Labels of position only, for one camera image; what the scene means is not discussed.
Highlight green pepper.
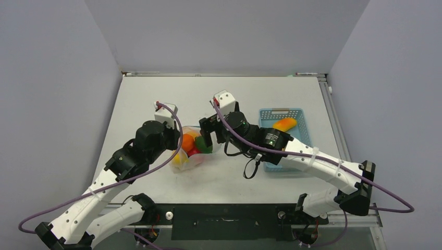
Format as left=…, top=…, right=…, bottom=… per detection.
left=195, top=136, right=213, bottom=154

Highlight orange fruit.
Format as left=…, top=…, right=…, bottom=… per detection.
left=181, top=133, right=195, bottom=152

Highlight clear zip top bag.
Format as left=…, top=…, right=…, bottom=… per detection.
left=169, top=126, right=221, bottom=173

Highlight yellow lemon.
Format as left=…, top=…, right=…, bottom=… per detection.
left=170, top=150, right=188, bottom=167

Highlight red apple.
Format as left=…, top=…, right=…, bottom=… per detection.
left=187, top=147, right=201, bottom=157

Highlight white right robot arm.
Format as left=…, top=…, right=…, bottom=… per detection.
left=199, top=111, right=375, bottom=223

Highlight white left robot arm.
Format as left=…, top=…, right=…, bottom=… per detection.
left=34, top=120, right=180, bottom=249

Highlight light blue plastic basket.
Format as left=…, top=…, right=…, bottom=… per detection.
left=258, top=108, right=312, bottom=176

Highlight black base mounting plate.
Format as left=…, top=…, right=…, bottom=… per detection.
left=133, top=203, right=329, bottom=241

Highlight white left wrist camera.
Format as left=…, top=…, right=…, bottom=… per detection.
left=154, top=102, right=178, bottom=129

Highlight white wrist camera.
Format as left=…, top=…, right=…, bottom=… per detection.
left=210, top=90, right=240, bottom=117
left=154, top=102, right=178, bottom=129

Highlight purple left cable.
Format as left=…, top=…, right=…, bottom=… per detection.
left=18, top=101, right=183, bottom=250

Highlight purple cable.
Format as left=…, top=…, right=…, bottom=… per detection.
left=212, top=98, right=415, bottom=248
left=18, top=101, right=183, bottom=250

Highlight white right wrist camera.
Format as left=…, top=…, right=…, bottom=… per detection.
left=210, top=90, right=240, bottom=117

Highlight aluminium right frame rail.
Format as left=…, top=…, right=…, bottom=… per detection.
left=317, top=74, right=352, bottom=161

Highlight aluminium frame rail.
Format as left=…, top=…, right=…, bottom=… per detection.
left=317, top=74, right=352, bottom=161
left=70, top=203, right=382, bottom=229

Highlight aluminium front frame rail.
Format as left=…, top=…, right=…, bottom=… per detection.
left=70, top=203, right=382, bottom=229

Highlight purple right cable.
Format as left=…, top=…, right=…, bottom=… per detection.
left=212, top=98, right=415, bottom=248

